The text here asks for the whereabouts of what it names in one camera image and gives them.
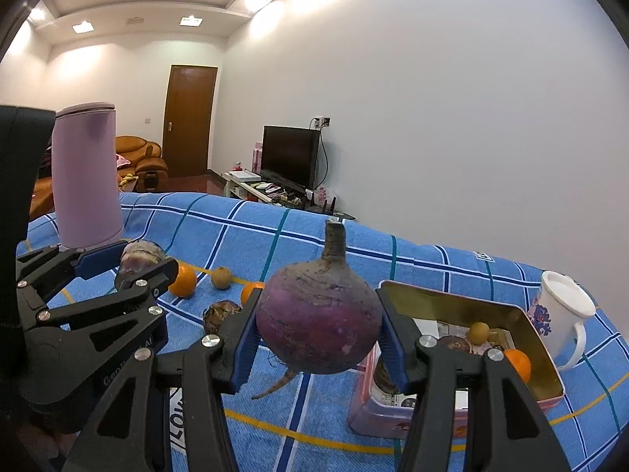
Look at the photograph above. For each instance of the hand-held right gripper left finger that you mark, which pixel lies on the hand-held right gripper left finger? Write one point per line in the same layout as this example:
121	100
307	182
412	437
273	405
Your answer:
245	349

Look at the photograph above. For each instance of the lilac thermos jug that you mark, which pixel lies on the lilac thermos jug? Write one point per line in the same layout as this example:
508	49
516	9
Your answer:
86	177

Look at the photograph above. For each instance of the purple turnip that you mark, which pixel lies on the purple turnip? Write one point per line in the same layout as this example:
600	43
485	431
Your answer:
319	319

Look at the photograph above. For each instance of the pink tin box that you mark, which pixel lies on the pink tin box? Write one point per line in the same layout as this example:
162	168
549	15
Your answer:
442	423

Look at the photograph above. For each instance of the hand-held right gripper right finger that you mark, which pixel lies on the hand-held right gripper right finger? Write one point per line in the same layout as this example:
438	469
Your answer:
393	349

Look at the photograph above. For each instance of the black antenna router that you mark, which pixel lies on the black antenna router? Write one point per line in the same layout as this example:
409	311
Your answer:
319	205

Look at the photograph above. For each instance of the small brown kiwi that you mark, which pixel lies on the small brown kiwi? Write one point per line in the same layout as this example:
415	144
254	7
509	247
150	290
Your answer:
478	332
221	277

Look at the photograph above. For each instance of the black flat television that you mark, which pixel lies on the black flat television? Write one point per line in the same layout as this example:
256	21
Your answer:
287	155

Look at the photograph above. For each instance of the orange mandarin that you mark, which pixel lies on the orange mandarin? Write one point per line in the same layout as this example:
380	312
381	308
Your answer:
520	365
183	280
249	294

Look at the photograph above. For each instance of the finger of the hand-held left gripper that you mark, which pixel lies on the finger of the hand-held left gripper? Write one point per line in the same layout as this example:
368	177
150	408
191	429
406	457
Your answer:
147	275
98	258

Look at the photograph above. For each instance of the white flat box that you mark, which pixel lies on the white flat box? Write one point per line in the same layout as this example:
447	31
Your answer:
244	176

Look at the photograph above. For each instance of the cut taro piece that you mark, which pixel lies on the cut taro piece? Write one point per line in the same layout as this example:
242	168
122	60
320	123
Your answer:
386	378
140	255

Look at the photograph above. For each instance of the white floral mug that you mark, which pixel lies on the white floral mug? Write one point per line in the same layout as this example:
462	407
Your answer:
560	314

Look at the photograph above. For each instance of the white television stand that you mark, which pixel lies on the white television stand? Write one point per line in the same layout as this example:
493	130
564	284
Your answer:
241	189

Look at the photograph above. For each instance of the brown leather sofa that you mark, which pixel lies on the brown leather sofa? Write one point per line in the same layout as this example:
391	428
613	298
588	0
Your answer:
147	157

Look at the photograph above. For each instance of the pink floral packet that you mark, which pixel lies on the pink floral packet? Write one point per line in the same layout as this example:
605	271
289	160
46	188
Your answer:
322	195

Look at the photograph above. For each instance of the brown wooden door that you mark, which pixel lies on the brown wooden door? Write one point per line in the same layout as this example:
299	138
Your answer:
189	118

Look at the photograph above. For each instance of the grey remote control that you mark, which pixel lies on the grey remote control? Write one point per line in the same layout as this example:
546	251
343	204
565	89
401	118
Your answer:
268	187

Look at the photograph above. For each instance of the square ceiling light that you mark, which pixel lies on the square ceiling light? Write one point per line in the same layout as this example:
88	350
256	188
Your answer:
190	20
82	26

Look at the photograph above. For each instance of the purple passion fruit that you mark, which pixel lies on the purple passion fruit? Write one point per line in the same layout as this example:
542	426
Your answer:
454	345
218	317

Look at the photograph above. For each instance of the pink floral pillow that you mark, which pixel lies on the pink floral pillow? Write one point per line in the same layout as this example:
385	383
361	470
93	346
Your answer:
122	160

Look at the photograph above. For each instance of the tall pink box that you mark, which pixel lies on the tall pink box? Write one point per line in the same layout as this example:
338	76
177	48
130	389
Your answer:
256	156

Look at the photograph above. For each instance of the wooden coffee table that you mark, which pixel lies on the wooden coffee table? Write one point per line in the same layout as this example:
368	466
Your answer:
130	186

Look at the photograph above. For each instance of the white wall socket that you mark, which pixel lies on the white wall socket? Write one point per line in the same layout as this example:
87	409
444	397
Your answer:
320	121

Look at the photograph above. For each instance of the blue plaid blanket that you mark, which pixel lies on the blue plaid blanket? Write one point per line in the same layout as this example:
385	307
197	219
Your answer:
344	260

